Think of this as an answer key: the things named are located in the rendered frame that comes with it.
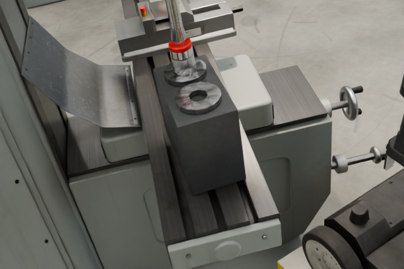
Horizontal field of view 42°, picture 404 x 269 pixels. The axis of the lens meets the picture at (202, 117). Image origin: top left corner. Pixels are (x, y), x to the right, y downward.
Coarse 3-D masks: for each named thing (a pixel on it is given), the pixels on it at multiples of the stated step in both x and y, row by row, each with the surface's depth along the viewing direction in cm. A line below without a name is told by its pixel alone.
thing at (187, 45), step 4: (188, 40) 105; (168, 44) 105; (172, 44) 104; (184, 44) 104; (188, 44) 103; (172, 48) 103; (176, 48) 103; (180, 48) 103; (184, 48) 103; (188, 48) 104; (176, 52) 103; (180, 52) 103
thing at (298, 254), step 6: (294, 252) 158; (300, 252) 157; (282, 258) 157; (288, 258) 156; (294, 258) 156; (300, 258) 156; (282, 264) 155; (288, 264) 155; (294, 264) 154; (300, 264) 154; (306, 264) 154
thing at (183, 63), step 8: (192, 48) 105; (176, 56) 104; (184, 56) 104; (192, 56) 106; (176, 64) 106; (184, 64) 105; (192, 64) 106; (176, 72) 107; (184, 72) 106; (192, 72) 107
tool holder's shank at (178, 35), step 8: (168, 0) 98; (176, 0) 98; (168, 8) 99; (176, 8) 99; (168, 16) 101; (176, 16) 100; (176, 24) 101; (176, 32) 102; (184, 32) 103; (176, 40) 103; (184, 40) 104
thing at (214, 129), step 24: (168, 72) 109; (168, 96) 104; (192, 96) 103; (216, 96) 100; (168, 120) 111; (192, 120) 97; (216, 120) 98; (192, 144) 100; (216, 144) 101; (240, 144) 103; (192, 168) 103; (216, 168) 105; (240, 168) 107; (192, 192) 107
